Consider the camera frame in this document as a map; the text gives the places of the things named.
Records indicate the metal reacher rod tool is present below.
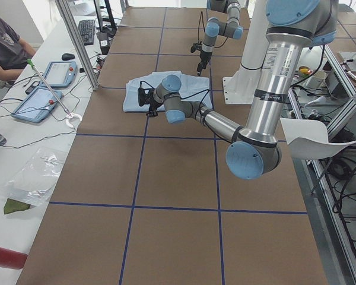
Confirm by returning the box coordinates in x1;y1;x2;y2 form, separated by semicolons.
27;59;82;130

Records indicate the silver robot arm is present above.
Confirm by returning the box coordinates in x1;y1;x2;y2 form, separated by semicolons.
138;0;338;180
190;0;243;76

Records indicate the seated person in grey shirt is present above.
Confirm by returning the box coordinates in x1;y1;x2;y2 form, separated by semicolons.
0;12;38;146

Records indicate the red bottle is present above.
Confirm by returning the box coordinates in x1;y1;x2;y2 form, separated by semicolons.
0;247;28;270

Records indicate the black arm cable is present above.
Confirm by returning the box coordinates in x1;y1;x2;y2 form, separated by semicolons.
197;11;205;45
139;80;212;119

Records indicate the clear plastic bag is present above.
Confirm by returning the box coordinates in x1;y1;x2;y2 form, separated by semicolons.
5;147;67;206

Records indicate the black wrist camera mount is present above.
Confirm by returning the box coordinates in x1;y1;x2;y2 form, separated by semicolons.
190;42;202;53
138;87;152;107

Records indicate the light blue button-up shirt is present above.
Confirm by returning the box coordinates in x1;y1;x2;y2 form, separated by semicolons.
123;70;214;113

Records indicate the brown paper table cover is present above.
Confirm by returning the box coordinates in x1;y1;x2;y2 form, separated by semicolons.
18;7;327;284

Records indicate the aluminium frame post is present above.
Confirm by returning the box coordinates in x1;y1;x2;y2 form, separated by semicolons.
55;0;99;91

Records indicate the white curved sheet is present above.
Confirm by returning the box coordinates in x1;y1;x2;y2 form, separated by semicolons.
280;118;356;160

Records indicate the near teach pendant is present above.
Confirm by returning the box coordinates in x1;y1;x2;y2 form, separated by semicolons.
11;87;62;123

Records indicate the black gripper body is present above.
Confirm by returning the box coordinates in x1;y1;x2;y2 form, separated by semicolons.
145;88;162;110
200;50;212;64

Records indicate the far teach pendant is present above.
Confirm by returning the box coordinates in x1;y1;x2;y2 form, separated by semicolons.
43;61;77;89

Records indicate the teach pendant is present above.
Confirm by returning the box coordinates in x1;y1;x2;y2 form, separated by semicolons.
43;61;77;89
11;87;62;123

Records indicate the white pedestal column with base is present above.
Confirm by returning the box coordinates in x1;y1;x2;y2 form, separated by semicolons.
223;0;269;105

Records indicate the green folded cloth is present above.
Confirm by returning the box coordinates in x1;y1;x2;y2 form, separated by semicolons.
3;198;31;215

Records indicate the black keyboard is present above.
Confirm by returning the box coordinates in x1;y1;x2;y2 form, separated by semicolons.
78;20;96;46

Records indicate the black table cable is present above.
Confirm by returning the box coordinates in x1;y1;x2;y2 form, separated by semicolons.
0;74;93;149

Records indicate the black monitor stand equipment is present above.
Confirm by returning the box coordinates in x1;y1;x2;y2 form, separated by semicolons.
94;0;117;55

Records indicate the black computer mouse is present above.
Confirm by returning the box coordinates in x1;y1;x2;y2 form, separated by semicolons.
61;53;75;61

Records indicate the white mug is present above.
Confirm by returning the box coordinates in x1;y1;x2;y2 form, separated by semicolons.
304;70;327;90

